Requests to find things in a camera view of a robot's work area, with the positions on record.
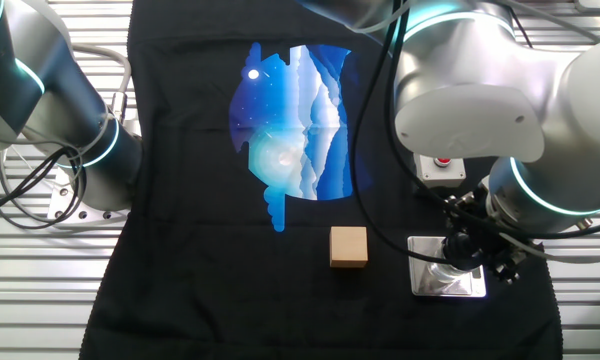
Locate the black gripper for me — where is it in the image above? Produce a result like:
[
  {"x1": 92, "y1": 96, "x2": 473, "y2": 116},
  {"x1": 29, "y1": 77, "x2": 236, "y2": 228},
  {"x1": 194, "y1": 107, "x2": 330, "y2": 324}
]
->
[{"x1": 442, "y1": 187, "x2": 529, "y2": 286}]

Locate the clear glass jar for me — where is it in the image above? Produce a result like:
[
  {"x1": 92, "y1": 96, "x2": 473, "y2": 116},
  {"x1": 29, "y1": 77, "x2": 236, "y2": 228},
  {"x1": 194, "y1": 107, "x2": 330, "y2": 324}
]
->
[{"x1": 429, "y1": 262, "x2": 476, "y2": 282}]

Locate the white box with red button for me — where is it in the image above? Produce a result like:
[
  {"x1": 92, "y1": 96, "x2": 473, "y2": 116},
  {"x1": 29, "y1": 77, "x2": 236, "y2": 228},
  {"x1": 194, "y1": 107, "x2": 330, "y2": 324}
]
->
[{"x1": 412, "y1": 153, "x2": 467, "y2": 190}]

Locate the silver digital scale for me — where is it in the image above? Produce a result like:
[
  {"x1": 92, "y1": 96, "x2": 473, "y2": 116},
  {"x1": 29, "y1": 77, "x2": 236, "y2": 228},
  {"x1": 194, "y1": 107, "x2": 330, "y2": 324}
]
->
[{"x1": 406, "y1": 235, "x2": 488, "y2": 299}]

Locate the light wooden cube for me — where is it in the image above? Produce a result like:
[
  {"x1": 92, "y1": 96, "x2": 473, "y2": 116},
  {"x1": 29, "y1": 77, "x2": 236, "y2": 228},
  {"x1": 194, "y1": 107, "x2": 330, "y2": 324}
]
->
[{"x1": 329, "y1": 225, "x2": 369, "y2": 269}]

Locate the black cloth with blue print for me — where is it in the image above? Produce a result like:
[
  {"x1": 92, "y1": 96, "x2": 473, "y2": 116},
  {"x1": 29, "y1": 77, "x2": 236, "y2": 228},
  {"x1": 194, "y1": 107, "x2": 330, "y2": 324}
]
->
[{"x1": 78, "y1": 0, "x2": 564, "y2": 360}]

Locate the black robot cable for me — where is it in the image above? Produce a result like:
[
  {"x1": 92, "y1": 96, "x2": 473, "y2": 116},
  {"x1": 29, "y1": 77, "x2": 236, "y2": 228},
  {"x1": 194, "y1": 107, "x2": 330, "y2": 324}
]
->
[
  {"x1": 348, "y1": 0, "x2": 456, "y2": 266},
  {"x1": 382, "y1": 0, "x2": 600, "y2": 241}
]

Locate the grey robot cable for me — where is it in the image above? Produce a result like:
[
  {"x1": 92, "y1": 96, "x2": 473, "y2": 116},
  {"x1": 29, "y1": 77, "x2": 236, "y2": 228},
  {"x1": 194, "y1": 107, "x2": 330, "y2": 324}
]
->
[{"x1": 497, "y1": 230, "x2": 600, "y2": 265}]

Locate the black cable bundle at base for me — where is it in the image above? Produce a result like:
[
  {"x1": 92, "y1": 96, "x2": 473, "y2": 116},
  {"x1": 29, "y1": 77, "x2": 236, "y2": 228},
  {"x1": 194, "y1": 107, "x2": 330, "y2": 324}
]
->
[{"x1": 0, "y1": 142, "x2": 89, "y2": 231}]

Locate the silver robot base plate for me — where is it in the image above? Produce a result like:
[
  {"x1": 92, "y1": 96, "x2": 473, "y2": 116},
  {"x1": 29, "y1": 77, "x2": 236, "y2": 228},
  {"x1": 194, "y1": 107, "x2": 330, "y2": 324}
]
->
[{"x1": 47, "y1": 174, "x2": 131, "y2": 224}]

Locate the grey cable with metal connector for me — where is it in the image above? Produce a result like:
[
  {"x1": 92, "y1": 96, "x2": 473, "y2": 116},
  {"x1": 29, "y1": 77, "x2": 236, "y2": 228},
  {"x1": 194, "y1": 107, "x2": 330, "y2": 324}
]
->
[{"x1": 67, "y1": 42, "x2": 133, "y2": 126}]

